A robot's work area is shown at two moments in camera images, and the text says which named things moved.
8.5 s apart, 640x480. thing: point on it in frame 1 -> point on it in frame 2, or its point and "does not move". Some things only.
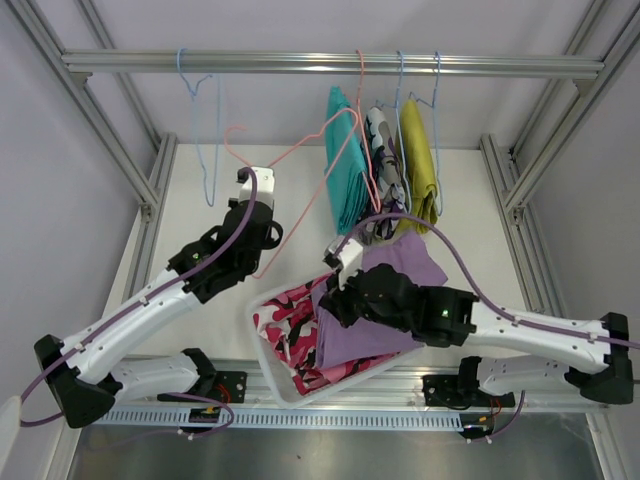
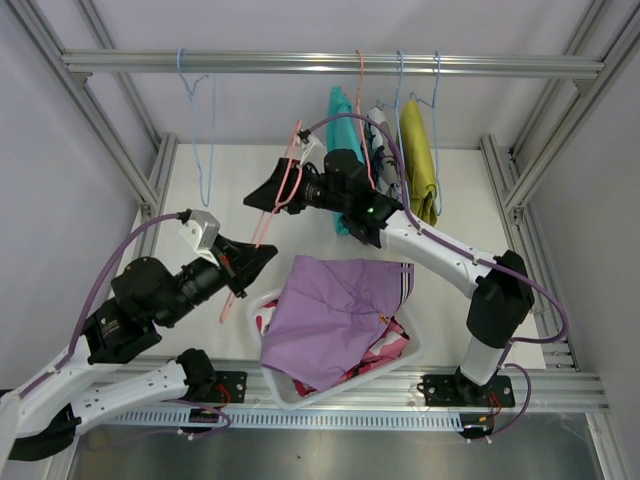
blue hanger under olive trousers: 433,105 does not move
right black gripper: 334,300 -> 265,195
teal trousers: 345,162 does not move
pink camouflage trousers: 288,321 -> 390,345
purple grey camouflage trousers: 384,176 does not move
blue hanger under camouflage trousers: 396,106 does not move
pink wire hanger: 283,157 -> 267,217
